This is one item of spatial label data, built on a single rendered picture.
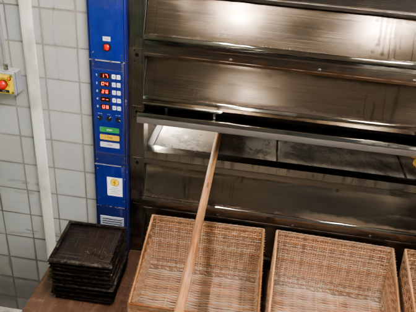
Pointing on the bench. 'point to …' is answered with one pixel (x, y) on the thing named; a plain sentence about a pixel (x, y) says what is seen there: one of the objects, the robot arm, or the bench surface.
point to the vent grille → (111, 220)
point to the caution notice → (114, 186)
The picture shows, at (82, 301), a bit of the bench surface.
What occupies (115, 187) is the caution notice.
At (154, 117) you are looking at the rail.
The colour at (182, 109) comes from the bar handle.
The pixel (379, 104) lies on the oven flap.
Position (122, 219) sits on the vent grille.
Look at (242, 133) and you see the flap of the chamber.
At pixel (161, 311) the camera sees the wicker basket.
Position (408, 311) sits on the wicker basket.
